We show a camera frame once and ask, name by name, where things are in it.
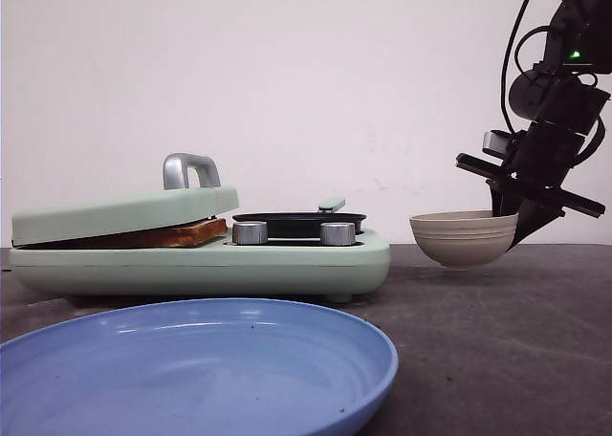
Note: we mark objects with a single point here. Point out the blue plate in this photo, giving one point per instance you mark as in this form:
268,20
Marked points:
225,366

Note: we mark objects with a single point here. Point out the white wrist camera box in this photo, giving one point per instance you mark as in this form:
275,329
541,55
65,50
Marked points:
496,143

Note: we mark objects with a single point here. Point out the black round frying pan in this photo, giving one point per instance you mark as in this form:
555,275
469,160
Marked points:
298,225

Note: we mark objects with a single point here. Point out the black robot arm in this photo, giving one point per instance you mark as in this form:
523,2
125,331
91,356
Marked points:
564,113

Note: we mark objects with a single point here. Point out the mint green hinged lid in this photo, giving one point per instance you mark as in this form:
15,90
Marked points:
192,192

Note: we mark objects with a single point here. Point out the cream ceramic bowl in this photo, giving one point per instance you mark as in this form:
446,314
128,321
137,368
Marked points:
460,239

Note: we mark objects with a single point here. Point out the silver right control knob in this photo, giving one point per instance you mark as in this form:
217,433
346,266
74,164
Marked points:
337,234

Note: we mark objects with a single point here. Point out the silver control knob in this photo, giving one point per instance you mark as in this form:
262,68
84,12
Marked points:
337,234
248,233

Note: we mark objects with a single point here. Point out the mint green breakfast maker base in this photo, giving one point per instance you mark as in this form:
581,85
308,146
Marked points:
281,267

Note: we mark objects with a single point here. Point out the silver left control knob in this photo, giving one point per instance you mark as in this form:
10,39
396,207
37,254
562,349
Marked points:
248,233

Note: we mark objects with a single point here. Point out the grey tablecloth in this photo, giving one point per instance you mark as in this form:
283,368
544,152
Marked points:
519,347

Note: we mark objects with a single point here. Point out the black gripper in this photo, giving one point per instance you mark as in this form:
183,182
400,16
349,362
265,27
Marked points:
528,180

